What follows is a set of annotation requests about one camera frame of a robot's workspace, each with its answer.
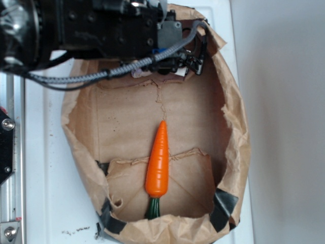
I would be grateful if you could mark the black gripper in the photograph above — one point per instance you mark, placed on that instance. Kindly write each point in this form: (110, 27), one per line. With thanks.
(117, 29)

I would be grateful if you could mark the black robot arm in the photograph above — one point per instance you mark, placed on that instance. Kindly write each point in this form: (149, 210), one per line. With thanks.
(30, 32)

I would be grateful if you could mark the brown paper bag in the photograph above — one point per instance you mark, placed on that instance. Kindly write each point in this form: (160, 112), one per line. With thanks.
(111, 128)

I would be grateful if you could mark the orange plastic toy carrot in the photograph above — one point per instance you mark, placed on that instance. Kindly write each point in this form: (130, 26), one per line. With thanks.
(157, 178)

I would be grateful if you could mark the aluminium extrusion rail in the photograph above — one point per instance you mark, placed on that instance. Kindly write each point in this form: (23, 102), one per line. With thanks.
(12, 191)

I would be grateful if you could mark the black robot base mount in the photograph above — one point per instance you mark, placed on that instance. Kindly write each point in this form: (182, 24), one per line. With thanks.
(6, 146)

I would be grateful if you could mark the metal corner bracket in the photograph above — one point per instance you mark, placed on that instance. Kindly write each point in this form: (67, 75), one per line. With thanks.
(10, 232)

